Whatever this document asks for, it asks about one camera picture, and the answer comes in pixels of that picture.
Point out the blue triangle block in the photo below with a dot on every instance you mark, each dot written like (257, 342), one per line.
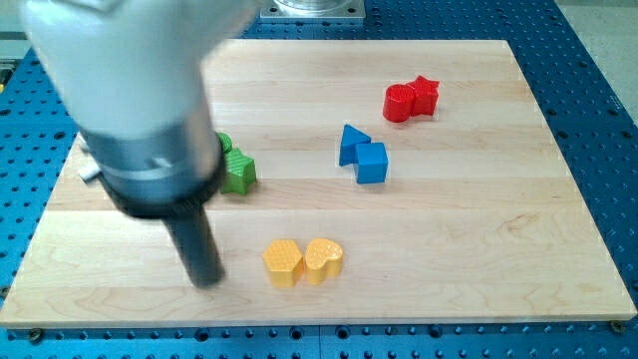
(351, 137)

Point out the blue perforated metal table plate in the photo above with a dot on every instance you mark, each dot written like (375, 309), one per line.
(592, 127)

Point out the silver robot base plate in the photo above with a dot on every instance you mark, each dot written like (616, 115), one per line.
(306, 10)

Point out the green star block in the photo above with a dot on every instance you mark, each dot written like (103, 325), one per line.
(240, 173)

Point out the yellow heart block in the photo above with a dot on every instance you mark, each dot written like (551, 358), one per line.
(323, 259)

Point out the yellow hexagon block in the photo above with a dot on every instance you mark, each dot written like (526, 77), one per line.
(284, 262)

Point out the light wooden board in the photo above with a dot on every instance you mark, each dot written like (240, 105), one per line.
(479, 218)

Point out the green cylinder block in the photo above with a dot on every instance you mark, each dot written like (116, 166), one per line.
(226, 142)

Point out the red cylinder block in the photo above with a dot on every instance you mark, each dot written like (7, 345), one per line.
(398, 103)

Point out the blue cube block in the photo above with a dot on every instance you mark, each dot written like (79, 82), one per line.
(372, 163)

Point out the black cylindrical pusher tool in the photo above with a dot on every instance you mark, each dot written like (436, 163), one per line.
(194, 242)

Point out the red star block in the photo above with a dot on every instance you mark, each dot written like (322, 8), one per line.
(426, 94)

